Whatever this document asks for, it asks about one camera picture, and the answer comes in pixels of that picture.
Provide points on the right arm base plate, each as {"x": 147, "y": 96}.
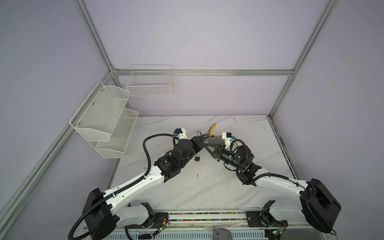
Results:
{"x": 259, "y": 219}

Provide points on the aluminium frame structure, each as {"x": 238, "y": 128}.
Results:
{"x": 18, "y": 203}

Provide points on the black padlock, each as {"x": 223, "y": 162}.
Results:
{"x": 197, "y": 157}

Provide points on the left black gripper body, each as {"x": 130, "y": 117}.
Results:
{"x": 196, "y": 147}

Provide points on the yellow black pliers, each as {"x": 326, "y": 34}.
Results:
{"x": 209, "y": 133}

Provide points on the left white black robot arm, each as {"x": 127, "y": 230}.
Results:
{"x": 102, "y": 210}

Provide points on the blue padlock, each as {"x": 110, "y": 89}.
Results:
{"x": 201, "y": 137}

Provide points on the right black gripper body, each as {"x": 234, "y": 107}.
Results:
{"x": 226, "y": 156}

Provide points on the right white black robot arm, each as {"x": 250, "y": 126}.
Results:
{"x": 315, "y": 205}

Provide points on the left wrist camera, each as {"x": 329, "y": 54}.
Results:
{"x": 180, "y": 133}

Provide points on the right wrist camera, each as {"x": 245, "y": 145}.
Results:
{"x": 227, "y": 138}

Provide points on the grey oval felt case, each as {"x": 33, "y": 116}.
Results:
{"x": 215, "y": 138}

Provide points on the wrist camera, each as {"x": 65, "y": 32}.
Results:
{"x": 227, "y": 138}
{"x": 180, "y": 133}

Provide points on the white wire basket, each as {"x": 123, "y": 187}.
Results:
{"x": 151, "y": 81}

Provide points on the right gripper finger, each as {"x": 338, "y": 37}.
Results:
{"x": 214, "y": 143}
{"x": 214, "y": 154}

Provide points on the grey object at front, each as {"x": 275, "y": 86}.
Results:
{"x": 222, "y": 234}

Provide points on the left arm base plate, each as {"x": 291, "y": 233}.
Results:
{"x": 159, "y": 220}

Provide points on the front aluminium rail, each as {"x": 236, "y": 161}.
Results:
{"x": 197, "y": 225}

